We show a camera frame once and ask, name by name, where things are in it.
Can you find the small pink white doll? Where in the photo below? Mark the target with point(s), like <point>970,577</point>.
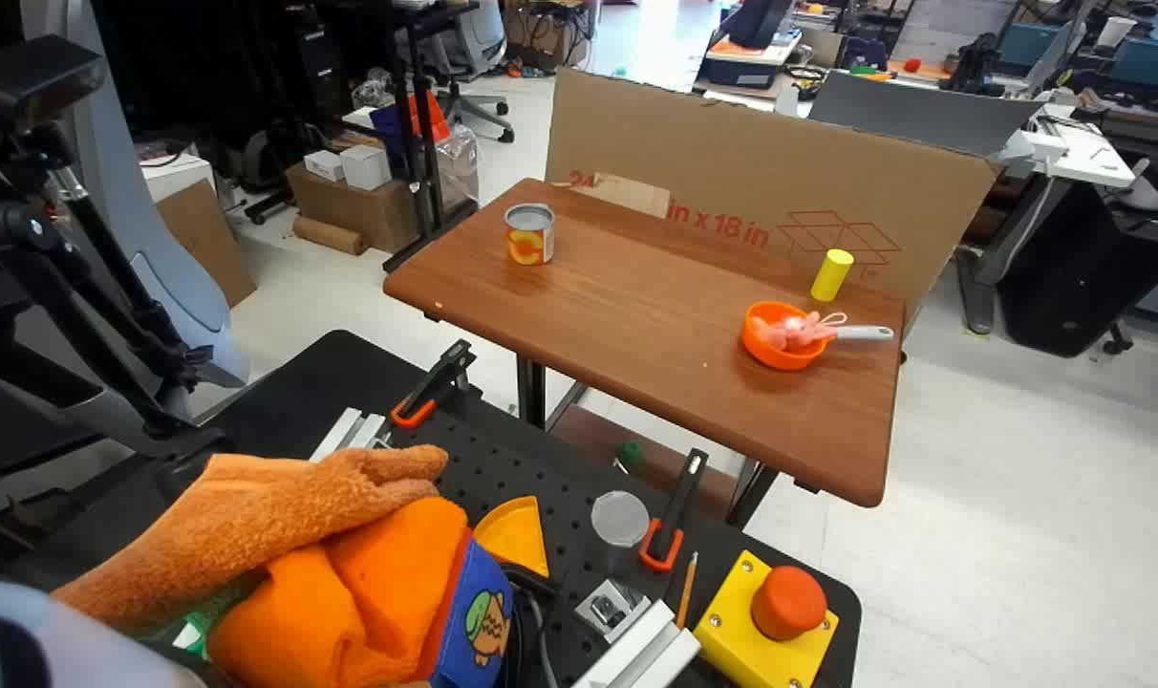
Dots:
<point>811,325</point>

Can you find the orange toy pan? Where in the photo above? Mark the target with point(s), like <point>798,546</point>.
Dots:
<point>766,341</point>

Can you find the yellow red tin can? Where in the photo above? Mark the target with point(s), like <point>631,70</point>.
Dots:
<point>531,235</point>

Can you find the black orange clamp left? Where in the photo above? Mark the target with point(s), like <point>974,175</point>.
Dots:
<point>448,372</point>

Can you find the black orange clamp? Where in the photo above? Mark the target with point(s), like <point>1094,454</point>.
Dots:
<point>448,372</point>
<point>667,533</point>

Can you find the grey round disc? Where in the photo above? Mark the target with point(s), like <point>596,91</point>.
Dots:
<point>621,517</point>

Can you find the black orange clamp right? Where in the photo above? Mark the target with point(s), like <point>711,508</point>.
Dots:
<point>667,533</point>

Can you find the orange wedge piece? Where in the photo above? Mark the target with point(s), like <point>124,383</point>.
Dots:
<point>513,533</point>

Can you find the brown cardboard sheet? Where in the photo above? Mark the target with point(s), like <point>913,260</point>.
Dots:
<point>766,188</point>

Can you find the yellow cylinder block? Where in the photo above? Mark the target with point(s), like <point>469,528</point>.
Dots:
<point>831,271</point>

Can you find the orange plush toy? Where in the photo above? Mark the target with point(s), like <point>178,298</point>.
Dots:
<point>404,600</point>

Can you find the yellow emergency stop box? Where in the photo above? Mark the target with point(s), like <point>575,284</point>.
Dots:
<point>766,623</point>

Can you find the orange fuzzy cloth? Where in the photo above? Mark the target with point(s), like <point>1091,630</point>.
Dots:
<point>243,512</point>

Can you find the aluminium extrusion rail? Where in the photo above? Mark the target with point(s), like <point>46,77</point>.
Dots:
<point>653,655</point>

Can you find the black camera tripod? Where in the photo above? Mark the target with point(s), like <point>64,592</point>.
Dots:
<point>74,316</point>

